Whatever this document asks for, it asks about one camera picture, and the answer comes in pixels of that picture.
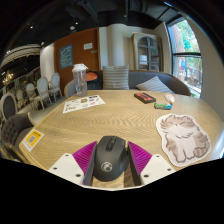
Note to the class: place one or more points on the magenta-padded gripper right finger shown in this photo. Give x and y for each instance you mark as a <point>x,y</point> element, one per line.
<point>140,158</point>

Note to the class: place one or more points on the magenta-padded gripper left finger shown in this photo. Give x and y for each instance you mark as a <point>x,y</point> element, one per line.
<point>85,156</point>

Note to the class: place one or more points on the black computer mouse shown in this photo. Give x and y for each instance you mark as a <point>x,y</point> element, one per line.
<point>110,160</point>

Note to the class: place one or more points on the cat-shaped mouse pad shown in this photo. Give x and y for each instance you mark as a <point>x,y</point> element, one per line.
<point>183,140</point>

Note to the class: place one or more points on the printed paper sheet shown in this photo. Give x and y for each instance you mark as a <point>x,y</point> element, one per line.
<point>83,103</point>

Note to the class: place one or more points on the yellow square sticker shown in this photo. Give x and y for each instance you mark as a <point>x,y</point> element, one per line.
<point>32,140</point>

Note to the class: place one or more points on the green small pack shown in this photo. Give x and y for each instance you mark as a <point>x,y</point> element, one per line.
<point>163,106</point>

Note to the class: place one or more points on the black and red box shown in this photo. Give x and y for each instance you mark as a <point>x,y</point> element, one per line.
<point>144,97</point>

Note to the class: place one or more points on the small white plastic packet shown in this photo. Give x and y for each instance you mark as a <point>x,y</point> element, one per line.
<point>169,97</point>

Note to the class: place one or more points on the grey striped cushion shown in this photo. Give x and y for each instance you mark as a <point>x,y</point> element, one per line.
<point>154,85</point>

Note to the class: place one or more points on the clear bottle with white lid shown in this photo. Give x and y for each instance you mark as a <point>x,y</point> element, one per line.
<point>80,81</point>

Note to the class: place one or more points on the grey tufted armchair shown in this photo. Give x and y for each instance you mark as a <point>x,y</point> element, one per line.
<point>13,126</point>

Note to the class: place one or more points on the orange and black bag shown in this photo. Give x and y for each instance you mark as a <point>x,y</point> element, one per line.
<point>92,77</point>

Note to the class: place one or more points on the group of white chairs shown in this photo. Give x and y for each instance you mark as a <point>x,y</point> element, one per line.
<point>42,88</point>

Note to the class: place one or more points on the grey curved sofa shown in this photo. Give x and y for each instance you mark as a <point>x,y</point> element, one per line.
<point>176,83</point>

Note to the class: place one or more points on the square striped cushion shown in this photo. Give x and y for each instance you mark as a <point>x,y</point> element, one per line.
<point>115,77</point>

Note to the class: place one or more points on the wooden arched glass cabinet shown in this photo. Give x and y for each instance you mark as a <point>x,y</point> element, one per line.
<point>146,53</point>

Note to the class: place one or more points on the chandelier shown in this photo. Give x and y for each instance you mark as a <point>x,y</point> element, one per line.
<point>8,78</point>

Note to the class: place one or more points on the black-framed window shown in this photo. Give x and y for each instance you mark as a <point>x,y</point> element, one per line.
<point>186,53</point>

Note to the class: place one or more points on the blue wall poster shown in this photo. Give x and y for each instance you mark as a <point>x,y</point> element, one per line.
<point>66,56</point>

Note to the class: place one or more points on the small white wall sign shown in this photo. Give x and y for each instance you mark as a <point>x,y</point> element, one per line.
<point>88,46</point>

